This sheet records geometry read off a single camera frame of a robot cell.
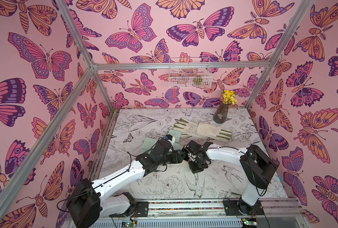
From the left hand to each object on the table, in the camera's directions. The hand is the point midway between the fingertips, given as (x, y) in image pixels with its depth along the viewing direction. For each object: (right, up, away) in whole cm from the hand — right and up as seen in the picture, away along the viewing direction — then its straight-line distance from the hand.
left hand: (183, 154), depth 77 cm
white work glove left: (+6, +14, +31) cm, 35 cm away
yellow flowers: (+31, +34, +15) cm, 48 cm away
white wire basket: (+6, +51, +18) cm, 54 cm away
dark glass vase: (+30, +24, +27) cm, 47 cm away
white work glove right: (+20, +12, +29) cm, 37 cm away
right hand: (+7, -12, +10) cm, 17 cm away
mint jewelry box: (-3, +8, +24) cm, 25 cm away
